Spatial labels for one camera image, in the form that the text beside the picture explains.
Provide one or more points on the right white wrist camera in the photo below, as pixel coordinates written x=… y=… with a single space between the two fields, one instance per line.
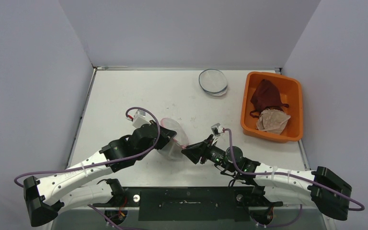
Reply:
x=217 y=131

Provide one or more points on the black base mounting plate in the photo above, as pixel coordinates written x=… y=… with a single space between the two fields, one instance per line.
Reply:
x=192 y=203

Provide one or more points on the red bra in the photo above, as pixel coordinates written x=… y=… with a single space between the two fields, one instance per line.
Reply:
x=266 y=96

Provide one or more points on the beige lace bra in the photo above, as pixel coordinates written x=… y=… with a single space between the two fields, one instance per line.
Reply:
x=272 y=121

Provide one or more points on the pink-trimmed mesh laundry bag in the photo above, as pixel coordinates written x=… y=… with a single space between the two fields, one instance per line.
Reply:
x=172 y=151

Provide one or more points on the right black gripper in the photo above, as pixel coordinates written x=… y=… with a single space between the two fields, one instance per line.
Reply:
x=204 y=152

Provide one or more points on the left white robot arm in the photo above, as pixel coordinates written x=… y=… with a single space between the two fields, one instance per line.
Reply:
x=47 y=197

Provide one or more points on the blue-trimmed mesh laundry bag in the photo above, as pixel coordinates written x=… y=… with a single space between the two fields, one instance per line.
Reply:
x=213 y=82

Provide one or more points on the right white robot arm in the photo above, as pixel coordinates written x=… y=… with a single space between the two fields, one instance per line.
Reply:
x=320 y=188

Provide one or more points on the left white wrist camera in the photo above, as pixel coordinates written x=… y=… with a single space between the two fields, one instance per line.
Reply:
x=138 y=119

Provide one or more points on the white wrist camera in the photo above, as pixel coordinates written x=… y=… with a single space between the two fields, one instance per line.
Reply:
x=217 y=131
x=138 y=119

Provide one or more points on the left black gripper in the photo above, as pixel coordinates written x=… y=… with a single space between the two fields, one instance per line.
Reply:
x=165 y=135

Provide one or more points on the orange plastic bin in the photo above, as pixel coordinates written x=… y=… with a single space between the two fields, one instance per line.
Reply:
x=290 y=91

